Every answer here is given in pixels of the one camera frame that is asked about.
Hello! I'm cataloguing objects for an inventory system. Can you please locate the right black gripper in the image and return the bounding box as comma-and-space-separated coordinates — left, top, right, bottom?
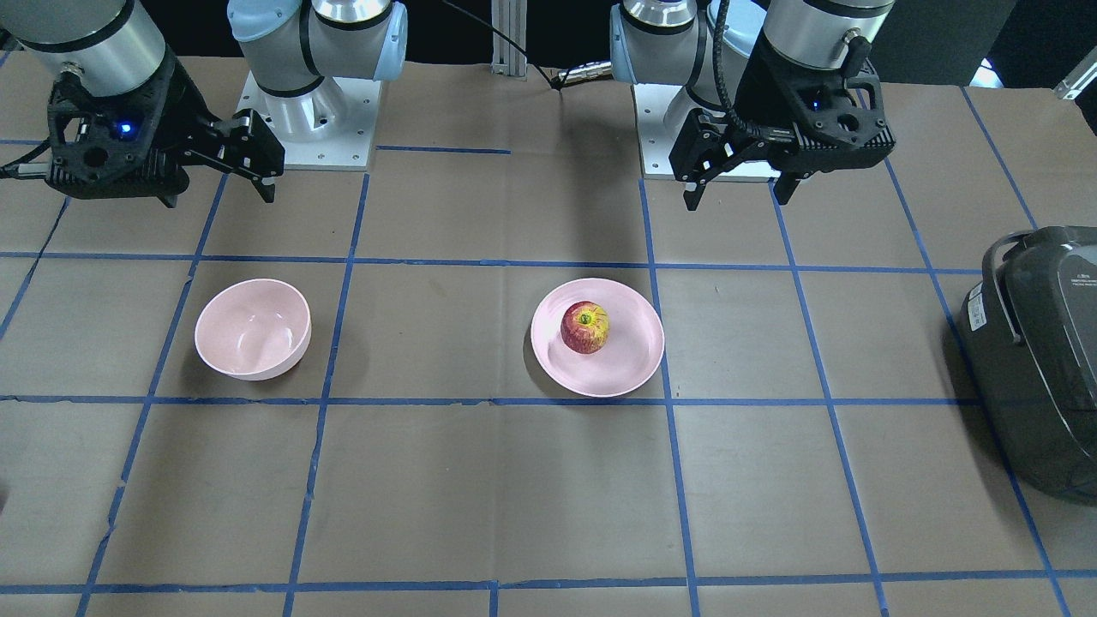
154, 52, 285, 204

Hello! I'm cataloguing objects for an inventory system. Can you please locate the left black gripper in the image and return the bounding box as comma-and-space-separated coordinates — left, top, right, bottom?
669, 40, 806, 212

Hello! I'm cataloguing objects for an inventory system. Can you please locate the pink bowl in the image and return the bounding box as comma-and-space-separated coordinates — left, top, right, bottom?
193, 279, 313, 381

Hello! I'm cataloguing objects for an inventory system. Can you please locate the red yellow apple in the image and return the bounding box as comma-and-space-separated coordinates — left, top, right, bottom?
559, 301, 610, 355

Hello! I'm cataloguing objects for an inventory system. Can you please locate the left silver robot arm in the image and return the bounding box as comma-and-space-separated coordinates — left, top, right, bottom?
610, 1, 895, 211

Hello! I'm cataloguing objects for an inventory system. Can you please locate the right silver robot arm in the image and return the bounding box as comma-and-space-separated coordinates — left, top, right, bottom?
3, 1, 408, 207

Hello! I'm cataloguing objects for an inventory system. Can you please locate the pink plate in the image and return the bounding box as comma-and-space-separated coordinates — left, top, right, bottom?
530, 278, 665, 399

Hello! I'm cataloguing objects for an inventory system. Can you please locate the dark grey rice cooker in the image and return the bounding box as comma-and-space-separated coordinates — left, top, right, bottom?
957, 225, 1096, 506

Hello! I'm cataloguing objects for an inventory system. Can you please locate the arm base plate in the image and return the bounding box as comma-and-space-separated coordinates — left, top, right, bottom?
631, 82, 782, 183
237, 74, 384, 171

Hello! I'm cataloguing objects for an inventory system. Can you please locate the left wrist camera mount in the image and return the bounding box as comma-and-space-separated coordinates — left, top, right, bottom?
768, 60, 896, 176

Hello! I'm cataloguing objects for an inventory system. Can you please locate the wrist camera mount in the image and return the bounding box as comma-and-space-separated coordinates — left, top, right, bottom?
768, 60, 896, 176
46, 67, 189, 207

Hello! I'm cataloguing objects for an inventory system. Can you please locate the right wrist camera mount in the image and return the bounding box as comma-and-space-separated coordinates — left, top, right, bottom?
46, 67, 189, 207

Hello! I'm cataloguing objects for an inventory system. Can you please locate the black cable with connector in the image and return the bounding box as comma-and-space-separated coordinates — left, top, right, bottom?
441, 0, 614, 93

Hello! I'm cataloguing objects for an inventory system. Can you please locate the aluminium frame post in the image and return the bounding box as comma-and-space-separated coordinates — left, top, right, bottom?
490, 1, 529, 81

